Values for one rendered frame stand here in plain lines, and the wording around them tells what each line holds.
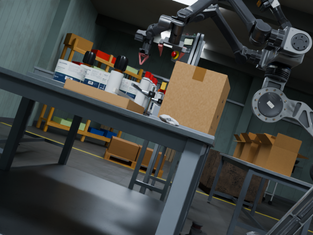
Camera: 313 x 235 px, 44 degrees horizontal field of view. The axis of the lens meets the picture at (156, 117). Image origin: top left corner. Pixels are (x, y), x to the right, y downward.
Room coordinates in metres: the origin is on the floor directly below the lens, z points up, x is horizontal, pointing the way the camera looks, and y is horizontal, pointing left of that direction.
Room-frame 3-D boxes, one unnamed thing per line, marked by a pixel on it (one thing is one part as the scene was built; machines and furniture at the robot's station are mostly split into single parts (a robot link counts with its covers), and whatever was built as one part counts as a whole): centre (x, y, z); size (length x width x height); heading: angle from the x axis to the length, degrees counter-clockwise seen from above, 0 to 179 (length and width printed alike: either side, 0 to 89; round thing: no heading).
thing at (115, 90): (2.28, 0.13, 0.90); 1.07 x 0.01 x 0.02; 170
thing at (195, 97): (1.84, -0.15, 0.99); 0.30 x 0.24 x 0.27; 166
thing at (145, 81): (2.15, 0.12, 0.98); 0.05 x 0.05 x 0.20
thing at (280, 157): (3.99, -1.31, 0.97); 0.51 x 0.42 x 0.37; 92
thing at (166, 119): (1.54, -0.05, 0.85); 0.08 x 0.07 x 0.04; 61
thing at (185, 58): (2.65, -0.05, 1.38); 0.17 x 0.10 x 0.19; 45
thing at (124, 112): (2.47, 0.26, 0.82); 2.10 x 1.31 x 0.02; 170
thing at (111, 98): (1.58, 0.22, 0.85); 0.30 x 0.26 x 0.04; 170
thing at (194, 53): (2.58, -0.10, 1.16); 0.04 x 0.04 x 0.67; 80
